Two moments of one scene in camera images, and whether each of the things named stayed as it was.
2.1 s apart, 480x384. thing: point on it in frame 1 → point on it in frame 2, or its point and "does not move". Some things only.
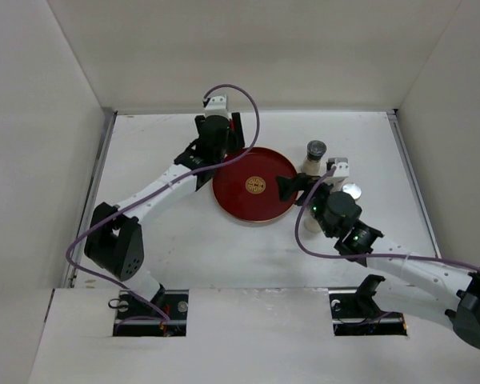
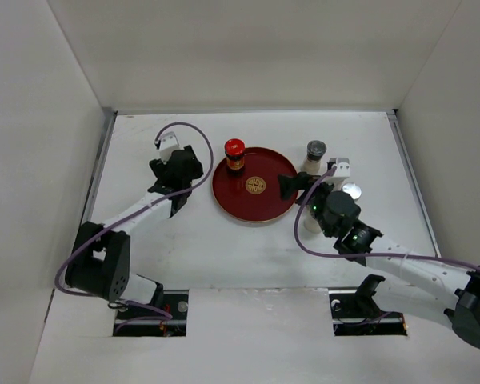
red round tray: (247, 190) does not move
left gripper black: (236, 133) → (160, 168)
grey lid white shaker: (314, 164) does not move
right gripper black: (288, 186) does not move
